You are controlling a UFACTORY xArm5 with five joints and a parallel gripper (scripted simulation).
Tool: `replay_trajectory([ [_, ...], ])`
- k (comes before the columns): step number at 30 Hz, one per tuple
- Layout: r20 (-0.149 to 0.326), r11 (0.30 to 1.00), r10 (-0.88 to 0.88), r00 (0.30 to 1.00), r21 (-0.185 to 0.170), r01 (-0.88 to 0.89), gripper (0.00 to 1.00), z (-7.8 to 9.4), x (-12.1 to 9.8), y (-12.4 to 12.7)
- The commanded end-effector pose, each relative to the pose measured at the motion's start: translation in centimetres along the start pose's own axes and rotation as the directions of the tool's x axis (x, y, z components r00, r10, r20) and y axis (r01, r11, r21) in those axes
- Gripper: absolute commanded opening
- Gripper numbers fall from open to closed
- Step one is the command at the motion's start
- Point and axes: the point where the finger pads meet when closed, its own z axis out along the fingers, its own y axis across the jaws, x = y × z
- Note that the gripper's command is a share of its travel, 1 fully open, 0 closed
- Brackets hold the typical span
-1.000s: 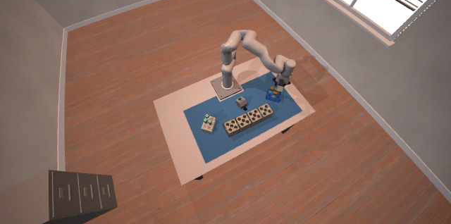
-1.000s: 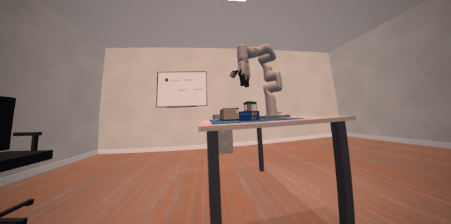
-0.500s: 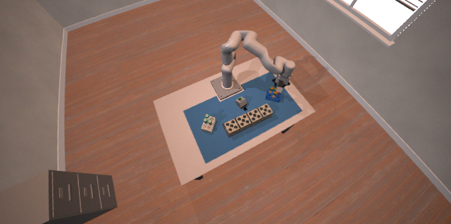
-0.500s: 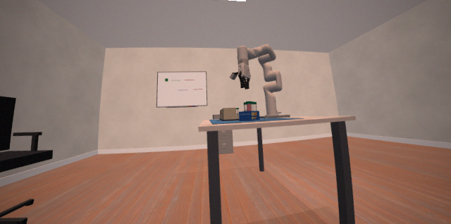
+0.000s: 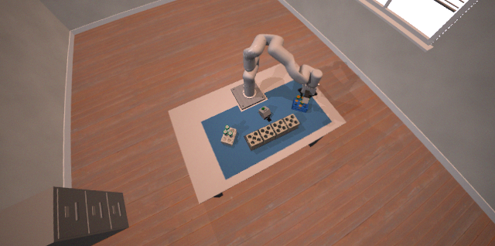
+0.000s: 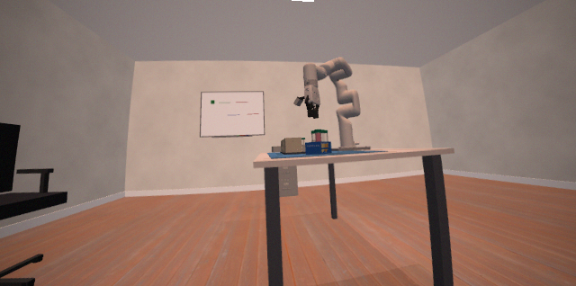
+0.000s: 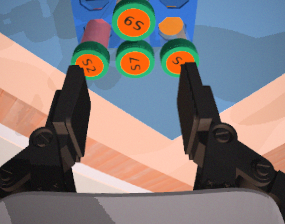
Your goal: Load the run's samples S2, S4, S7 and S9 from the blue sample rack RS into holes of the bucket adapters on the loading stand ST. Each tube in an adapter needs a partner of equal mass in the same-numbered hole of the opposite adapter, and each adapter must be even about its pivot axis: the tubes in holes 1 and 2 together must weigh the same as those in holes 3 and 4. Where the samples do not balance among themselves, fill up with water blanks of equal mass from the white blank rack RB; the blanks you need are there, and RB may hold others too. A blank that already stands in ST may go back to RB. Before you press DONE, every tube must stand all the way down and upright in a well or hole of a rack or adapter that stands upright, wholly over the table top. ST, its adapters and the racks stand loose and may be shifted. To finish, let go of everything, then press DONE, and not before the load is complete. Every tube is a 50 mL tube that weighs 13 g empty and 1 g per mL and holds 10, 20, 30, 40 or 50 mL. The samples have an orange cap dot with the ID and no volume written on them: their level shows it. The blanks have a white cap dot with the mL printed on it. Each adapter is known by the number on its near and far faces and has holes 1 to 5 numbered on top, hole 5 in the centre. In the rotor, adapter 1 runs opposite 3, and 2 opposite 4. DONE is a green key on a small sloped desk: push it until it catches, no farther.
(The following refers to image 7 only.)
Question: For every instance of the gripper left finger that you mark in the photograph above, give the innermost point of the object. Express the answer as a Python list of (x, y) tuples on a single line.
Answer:
[(61, 140)]

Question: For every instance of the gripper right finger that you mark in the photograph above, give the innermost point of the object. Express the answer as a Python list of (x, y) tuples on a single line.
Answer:
[(228, 163)]

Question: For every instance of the blue tube rack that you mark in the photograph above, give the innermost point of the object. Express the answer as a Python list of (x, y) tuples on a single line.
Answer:
[(82, 15)]

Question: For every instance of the blue flat mat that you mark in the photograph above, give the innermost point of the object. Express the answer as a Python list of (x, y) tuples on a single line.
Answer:
[(241, 47)]

